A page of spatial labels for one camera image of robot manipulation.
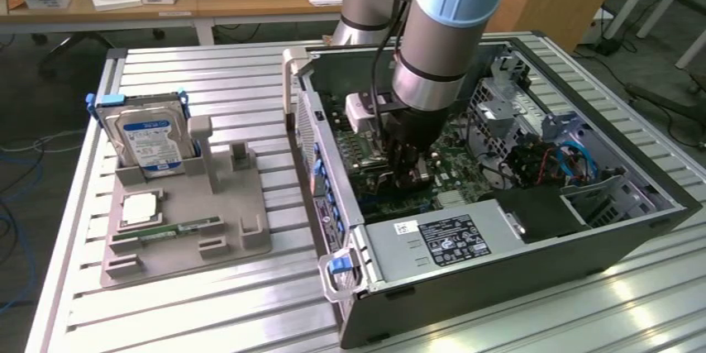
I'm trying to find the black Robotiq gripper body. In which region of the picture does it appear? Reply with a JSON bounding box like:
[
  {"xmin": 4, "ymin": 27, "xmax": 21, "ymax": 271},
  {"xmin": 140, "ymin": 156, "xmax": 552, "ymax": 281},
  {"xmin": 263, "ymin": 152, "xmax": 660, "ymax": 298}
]
[{"xmin": 379, "ymin": 103, "xmax": 446, "ymax": 154}]

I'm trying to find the green motherboard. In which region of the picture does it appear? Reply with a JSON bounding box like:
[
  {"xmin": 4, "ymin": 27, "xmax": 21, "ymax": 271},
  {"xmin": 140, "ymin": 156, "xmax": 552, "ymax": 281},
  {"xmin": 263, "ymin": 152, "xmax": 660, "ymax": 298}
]
[{"xmin": 330, "ymin": 94, "xmax": 498, "ymax": 224}]

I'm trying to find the silver chipset heatsink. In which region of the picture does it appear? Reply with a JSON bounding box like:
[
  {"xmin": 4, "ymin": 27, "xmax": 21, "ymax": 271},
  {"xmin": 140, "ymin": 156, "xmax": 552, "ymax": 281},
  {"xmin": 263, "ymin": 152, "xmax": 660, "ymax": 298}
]
[{"xmin": 435, "ymin": 191, "xmax": 467, "ymax": 210}]

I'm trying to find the metal disk bay cage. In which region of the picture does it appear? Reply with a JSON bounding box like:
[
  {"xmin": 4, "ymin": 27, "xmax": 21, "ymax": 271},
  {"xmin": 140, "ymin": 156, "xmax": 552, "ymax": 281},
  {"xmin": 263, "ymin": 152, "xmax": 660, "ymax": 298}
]
[{"xmin": 467, "ymin": 45, "xmax": 580, "ymax": 143}]

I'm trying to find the grey power supply unit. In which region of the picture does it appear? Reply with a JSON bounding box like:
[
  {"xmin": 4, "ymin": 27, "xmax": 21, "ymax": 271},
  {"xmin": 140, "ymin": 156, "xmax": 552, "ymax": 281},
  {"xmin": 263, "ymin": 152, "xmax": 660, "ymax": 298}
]
[{"xmin": 352, "ymin": 199, "xmax": 531, "ymax": 284}]

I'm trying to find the black open PC case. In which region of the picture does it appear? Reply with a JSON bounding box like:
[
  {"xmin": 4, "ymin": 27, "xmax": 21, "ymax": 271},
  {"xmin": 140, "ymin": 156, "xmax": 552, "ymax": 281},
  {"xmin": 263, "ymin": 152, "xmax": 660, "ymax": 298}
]
[{"xmin": 281, "ymin": 36, "xmax": 705, "ymax": 350}]

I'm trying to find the wooden cabinet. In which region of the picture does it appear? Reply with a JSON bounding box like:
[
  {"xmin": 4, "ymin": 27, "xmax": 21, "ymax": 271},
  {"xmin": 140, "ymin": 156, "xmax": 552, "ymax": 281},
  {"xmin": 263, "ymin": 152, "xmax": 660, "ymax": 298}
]
[{"xmin": 484, "ymin": 0, "xmax": 634, "ymax": 53}]

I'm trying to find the black power adapter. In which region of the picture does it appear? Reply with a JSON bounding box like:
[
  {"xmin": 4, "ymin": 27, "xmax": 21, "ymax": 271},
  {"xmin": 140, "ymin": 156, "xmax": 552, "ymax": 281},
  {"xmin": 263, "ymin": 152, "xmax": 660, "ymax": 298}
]
[{"xmin": 594, "ymin": 37, "xmax": 623, "ymax": 57}]

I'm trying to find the grey parts rack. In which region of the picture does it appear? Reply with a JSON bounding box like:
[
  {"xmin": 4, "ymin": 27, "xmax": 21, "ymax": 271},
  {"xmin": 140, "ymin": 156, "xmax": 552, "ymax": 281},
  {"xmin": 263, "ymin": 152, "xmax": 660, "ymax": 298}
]
[{"xmin": 97, "ymin": 115, "xmax": 275, "ymax": 289}]

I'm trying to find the green RAM stick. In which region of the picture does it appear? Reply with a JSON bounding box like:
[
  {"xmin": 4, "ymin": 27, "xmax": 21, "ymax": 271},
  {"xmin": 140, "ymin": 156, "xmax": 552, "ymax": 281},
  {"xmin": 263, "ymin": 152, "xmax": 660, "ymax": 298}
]
[{"xmin": 112, "ymin": 216, "xmax": 221, "ymax": 243}]

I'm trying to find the black chair base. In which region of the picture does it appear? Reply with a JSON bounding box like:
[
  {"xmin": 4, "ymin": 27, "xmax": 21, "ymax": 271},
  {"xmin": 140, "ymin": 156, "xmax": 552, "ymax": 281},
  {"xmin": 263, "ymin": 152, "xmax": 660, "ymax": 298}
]
[
  {"xmin": 624, "ymin": 79, "xmax": 706, "ymax": 111},
  {"xmin": 31, "ymin": 31, "xmax": 115, "ymax": 78}
]

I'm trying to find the hard disk in blue carrier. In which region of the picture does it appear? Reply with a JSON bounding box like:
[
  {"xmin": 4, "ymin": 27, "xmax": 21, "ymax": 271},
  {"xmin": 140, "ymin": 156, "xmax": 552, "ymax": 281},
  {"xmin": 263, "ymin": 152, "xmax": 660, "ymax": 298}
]
[{"xmin": 85, "ymin": 88, "xmax": 193, "ymax": 176}]

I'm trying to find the silver CPU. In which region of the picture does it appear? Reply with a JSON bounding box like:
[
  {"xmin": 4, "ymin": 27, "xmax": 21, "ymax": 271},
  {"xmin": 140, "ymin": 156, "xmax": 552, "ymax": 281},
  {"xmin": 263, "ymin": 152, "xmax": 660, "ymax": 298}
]
[{"xmin": 121, "ymin": 194, "xmax": 159, "ymax": 224}]

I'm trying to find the wooden desk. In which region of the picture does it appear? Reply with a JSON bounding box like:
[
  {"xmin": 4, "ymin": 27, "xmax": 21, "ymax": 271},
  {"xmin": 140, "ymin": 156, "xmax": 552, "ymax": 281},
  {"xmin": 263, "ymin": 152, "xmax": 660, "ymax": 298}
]
[{"xmin": 0, "ymin": 0, "xmax": 498, "ymax": 46}]

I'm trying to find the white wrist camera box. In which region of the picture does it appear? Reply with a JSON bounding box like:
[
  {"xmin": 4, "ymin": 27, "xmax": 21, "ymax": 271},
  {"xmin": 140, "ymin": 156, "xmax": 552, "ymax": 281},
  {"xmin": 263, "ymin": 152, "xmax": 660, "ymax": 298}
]
[{"xmin": 344, "ymin": 93, "xmax": 387, "ymax": 144}]

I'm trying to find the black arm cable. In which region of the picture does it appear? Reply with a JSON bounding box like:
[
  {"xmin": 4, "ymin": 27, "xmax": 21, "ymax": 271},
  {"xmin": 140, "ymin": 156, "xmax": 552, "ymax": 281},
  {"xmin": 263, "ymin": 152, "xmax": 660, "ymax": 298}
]
[{"xmin": 370, "ymin": 0, "xmax": 412, "ymax": 151}]

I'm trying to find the black wire connector block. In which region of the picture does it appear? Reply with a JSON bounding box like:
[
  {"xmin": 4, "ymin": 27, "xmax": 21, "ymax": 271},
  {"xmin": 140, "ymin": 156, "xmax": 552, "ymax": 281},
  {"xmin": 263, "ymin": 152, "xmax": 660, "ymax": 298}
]
[{"xmin": 502, "ymin": 144, "xmax": 547, "ymax": 188}]

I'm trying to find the red data wire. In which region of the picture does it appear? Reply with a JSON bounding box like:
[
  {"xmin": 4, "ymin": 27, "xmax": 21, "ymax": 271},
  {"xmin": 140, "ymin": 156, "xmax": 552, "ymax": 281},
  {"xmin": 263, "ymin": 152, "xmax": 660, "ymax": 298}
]
[{"xmin": 542, "ymin": 146, "xmax": 570, "ymax": 184}]

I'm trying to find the grey case handle blue tab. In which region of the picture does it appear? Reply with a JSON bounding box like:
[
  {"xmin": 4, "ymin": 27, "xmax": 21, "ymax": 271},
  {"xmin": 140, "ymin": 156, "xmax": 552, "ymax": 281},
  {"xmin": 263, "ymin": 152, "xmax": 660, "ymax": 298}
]
[{"xmin": 317, "ymin": 248, "xmax": 366, "ymax": 303}]

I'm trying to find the blue data wire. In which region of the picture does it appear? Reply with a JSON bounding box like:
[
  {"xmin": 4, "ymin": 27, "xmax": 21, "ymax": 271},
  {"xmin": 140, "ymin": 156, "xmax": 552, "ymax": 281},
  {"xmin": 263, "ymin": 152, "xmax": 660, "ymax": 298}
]
[{"xmin": 552, "ymin": 141, "xmax": 600, "ymax": 185}]

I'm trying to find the grey metal bay bracket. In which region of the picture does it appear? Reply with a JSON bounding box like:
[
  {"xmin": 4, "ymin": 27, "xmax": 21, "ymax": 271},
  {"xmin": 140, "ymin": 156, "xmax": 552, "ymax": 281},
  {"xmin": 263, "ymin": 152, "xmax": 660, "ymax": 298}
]
[{"xmin": 559, "ymin": 165, "xmax": 683, "ymax": 231}]

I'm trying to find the blue floor cable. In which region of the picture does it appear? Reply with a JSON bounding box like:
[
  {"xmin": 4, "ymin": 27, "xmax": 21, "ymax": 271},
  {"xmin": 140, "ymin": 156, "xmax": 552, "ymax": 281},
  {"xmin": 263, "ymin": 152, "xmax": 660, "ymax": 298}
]
[{"xmin": 0, "ymin": 150, "xmax": 44, "ymax": 313}]

